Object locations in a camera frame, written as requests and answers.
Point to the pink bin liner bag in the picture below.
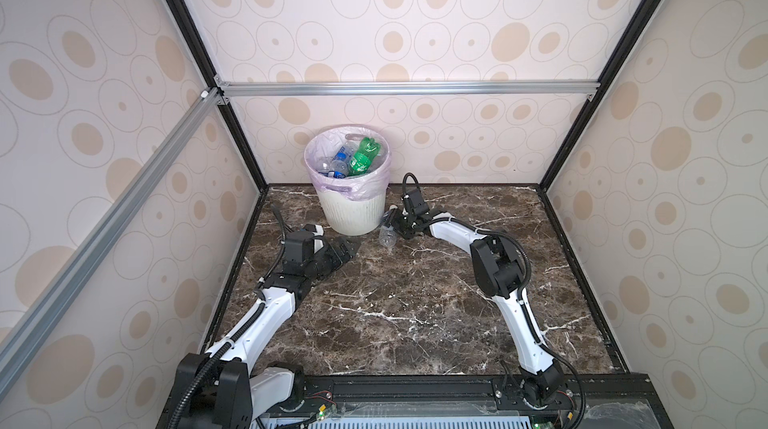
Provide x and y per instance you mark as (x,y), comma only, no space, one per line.
(324,146)

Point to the Pocari Sweat bottle sideways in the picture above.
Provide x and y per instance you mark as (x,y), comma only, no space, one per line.
(387,235)

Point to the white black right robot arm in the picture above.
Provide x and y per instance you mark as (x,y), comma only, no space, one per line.
(502,271)

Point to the aluminium rail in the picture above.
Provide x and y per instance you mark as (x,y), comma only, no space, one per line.
(425,88)
(49,308)

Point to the green bottle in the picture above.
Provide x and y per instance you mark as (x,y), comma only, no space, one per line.
(362,160)

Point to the aluminium rail back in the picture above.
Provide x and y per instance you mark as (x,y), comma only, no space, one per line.
(425,88)

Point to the aluminium rail left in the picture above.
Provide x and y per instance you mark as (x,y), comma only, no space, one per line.
(49,308)

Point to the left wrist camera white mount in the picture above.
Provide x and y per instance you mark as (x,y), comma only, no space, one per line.
(315,229)

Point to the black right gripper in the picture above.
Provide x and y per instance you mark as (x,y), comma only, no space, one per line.
(394,215)

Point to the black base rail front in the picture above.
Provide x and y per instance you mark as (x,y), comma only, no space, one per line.
(478,401)

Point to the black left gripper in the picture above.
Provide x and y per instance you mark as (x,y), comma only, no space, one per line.
(336,259)

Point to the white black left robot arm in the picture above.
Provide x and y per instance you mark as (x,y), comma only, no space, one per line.
(216,388)

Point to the white ribbed waste bin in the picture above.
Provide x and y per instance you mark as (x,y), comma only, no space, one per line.
(352,218)

